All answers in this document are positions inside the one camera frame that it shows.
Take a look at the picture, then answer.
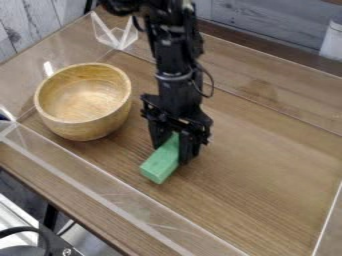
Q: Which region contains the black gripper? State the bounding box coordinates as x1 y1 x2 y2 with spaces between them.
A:
140 75 214 165

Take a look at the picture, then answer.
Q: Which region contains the green rectangular block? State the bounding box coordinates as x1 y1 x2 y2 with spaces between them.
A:
140 133 179 184

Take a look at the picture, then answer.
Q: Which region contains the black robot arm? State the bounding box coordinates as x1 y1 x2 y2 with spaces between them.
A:
99 0 214 164

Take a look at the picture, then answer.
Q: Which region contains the light wooden bowl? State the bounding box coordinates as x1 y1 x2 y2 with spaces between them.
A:
34 63 132 141

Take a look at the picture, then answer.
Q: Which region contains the black table leg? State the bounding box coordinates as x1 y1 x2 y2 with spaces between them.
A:
43 204 59 230

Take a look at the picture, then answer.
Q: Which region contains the white cylindrical container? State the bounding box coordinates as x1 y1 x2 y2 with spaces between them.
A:
319 17 342 62

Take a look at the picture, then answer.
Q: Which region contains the clear acrylic tray wall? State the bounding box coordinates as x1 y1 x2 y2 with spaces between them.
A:
0 10 342 256

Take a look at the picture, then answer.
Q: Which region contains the black metal bracket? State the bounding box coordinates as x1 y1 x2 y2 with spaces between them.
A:
38 226 84 256

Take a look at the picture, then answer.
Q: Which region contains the black cable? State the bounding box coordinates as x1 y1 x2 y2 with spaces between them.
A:
0 225 51 256

